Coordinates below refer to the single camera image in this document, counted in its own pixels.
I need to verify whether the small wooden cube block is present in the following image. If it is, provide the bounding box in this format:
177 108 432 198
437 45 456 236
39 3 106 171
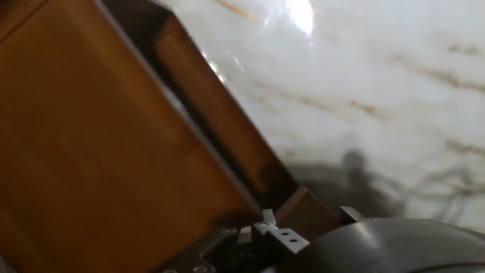
274 184 343 243

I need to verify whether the dark brown wooden shelf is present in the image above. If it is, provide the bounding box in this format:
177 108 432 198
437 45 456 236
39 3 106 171
0 0 301 273

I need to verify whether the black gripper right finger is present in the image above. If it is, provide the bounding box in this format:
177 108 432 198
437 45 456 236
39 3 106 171
339 206 365 225

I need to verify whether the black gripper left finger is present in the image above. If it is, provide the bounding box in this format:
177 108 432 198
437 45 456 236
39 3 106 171
211 208 311 273

